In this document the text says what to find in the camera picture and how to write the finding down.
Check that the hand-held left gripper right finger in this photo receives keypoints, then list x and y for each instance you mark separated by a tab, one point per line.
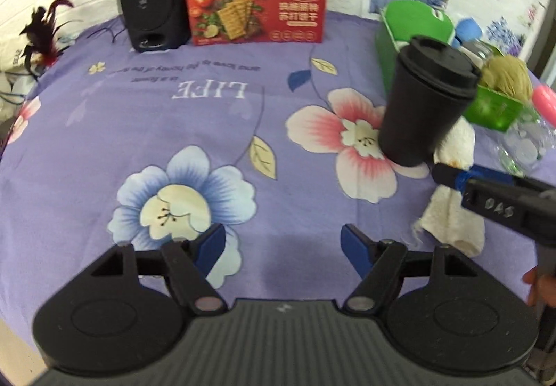
354	247

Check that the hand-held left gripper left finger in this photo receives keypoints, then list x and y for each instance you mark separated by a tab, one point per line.
211	244

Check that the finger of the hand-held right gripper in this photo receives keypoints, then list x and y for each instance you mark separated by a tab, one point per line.
482	174

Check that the white towel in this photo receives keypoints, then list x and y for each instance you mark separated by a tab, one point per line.
454	212

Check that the green cardboard box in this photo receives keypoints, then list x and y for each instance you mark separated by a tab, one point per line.
491	112

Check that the pink soft object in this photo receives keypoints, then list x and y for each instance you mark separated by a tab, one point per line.
545	104

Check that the person's right hand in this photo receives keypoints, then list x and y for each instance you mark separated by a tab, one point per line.
535	287

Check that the clear plastic bottle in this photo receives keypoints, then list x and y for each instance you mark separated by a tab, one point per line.
523	144

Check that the black lidded travel cup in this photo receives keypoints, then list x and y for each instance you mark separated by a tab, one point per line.
421	108

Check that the beige yarn ball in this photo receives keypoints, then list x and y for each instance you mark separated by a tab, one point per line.
506	75

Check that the purple floral bedsheet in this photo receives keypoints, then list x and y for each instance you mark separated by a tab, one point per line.
130	129

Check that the blue plush toy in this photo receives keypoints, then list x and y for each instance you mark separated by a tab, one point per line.
468	28

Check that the dark feather ornament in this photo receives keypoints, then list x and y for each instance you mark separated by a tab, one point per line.
41	36

